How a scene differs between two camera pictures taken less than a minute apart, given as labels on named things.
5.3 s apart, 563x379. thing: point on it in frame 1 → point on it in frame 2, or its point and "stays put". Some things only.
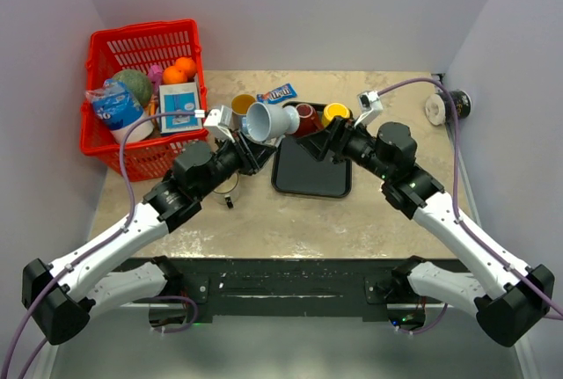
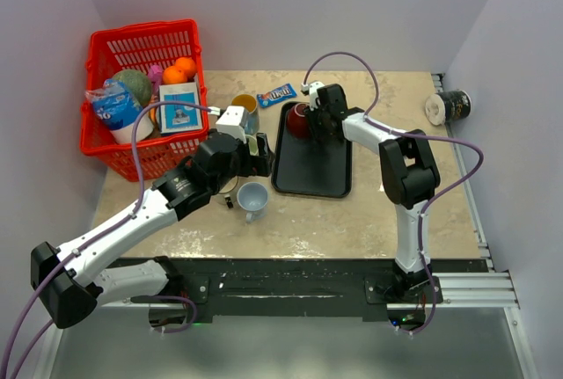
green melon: [138, 83] stays put
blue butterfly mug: [239, 105] stays put
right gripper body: [354, 145] → [317, 120]
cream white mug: [230, 187] stays put
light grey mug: [265, 122] → [252, 199]
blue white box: [179, 98] stays put
